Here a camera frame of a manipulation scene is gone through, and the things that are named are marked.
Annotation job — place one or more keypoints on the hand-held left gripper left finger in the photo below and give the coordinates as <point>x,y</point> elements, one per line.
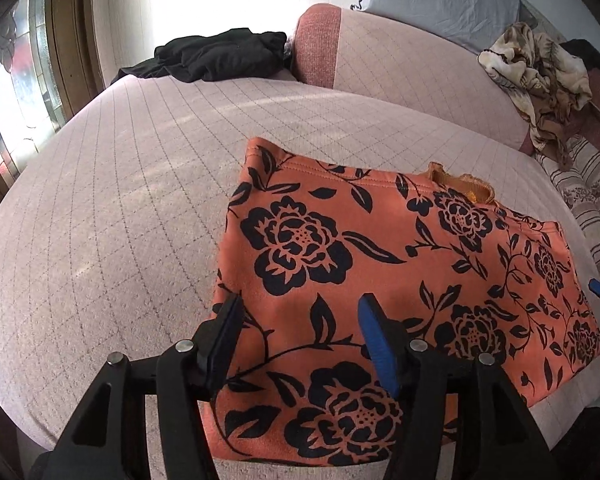
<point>227,327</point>

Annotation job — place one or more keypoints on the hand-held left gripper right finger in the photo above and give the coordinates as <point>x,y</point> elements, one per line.
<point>377,340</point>

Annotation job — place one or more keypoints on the orange black floral shirt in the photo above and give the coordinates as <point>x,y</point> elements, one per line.
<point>405,270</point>

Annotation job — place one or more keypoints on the pile of black clothes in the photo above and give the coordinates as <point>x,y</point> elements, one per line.
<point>215,57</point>

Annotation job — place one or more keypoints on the striped floral bedding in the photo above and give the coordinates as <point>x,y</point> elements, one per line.
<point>580,190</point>

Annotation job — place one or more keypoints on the cream brown floral blanket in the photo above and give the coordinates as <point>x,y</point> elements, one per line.
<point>535,70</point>

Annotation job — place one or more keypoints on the black cloth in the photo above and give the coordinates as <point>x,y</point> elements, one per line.
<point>587,55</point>

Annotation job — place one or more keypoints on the folded pink quilt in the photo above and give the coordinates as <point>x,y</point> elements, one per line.
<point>410,65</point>

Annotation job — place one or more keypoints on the grey pillow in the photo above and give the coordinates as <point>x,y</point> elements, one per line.
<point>440,0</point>

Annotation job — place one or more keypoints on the stained glass window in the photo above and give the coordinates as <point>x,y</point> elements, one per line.
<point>15,75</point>

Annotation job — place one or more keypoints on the wooden window frame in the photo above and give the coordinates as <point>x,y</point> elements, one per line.
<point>75,25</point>

